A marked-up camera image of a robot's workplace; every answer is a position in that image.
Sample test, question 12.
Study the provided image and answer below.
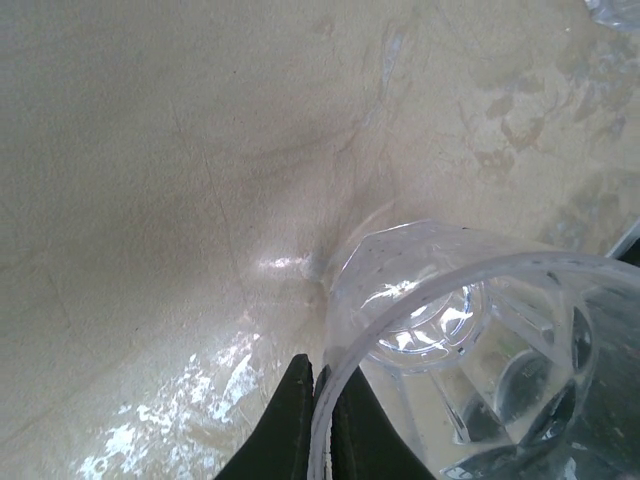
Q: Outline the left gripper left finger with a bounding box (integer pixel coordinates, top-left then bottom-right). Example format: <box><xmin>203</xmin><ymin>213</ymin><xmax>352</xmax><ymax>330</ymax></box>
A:
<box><xmin>214</xmin><ymin>353</ymin><xmax>315</xmax><ymax>480</ymax></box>

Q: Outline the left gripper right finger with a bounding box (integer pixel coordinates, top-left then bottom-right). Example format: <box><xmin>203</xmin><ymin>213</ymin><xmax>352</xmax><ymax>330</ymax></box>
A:
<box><xmin>329</xmin><ymin>370</ymin><xmax>437</xmax><ymax>480</ymax></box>

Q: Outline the clear faceted plastic cup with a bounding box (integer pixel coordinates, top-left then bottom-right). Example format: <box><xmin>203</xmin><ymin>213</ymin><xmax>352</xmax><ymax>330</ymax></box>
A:
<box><xmin>305</xmin><ymin>219</ymin><xmax>640</xmax><ymax>480</ymax></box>
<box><xmin>583</xmin><ymin>0</ymin><xmax>640</xmax><ymax>35</ymax></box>

